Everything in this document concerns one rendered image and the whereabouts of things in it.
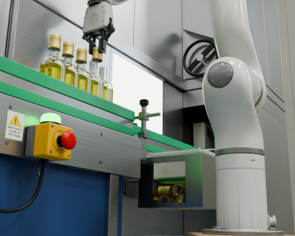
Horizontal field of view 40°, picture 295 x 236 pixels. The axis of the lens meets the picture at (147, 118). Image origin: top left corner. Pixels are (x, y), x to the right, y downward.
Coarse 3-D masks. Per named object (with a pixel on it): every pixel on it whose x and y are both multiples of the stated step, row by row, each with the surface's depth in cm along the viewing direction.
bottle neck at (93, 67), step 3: (93, 60) 132; (90, 63) 132; (93, 63) 132; (96, 63) 132; (90, 66) 132; (93, 66) 131; (96, 66) 132; (90, 69) 131; (93, 69) 131; (96, 69) 132; (90, 72) 131; (93, 72) 131; (96, 72) 132
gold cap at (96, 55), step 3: (93, 48) 133; (96, 48) 132; (93, 51) 132; (96, 51) 132; (99, 51) 132; (93, 54) 132; (96, 54) 131; (99, 54) 132; (102, 54) 133; (93, 57) 132; (96, 57) 131; (99, 57) 131; (102, 57) 133; (96, 60) 134; (99, 60) 134; (102, 60) 132
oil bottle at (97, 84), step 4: (92, 76) 129; (96, 76) 130; (92, 80) 128; (96, 80) 129; (100, 80) 131; (92, 84) 128; (96, 84) 129; (100, 84) 130; (92, 88) 127; (96, 88) 128; (100, 88) 130; (92, 92) 127; (96, 92) 128; (100, 92) 130; (100, 96) 130
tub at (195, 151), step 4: (160, 152) 125; (164, 152) 124; (168, 152) 123; (172, 152) 122; (176, 152) 122; (180, 152) 121; (184, 152) 120; (188, 152) 120; (192, 152) 120; (196, 152) 119; (200, 152) 119; (204, 152) 119; (208, 152) 121; (212, 152) 124; (148, 156) 128; (152, 156) 127; (156, 156) 126
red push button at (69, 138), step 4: (64, 132) 83; (68, 132) 83; (72, 132) 84; (64, 136) 82; (68, 136) 83; (72, 136) 84; (60, 140) 84; (64, 140) 82; (68, 140) 82; (72, 140) 83; (64, 144) 82; (68, 144) 82; (72, 144) 83; (68, 148) 83; (72, 148) 84
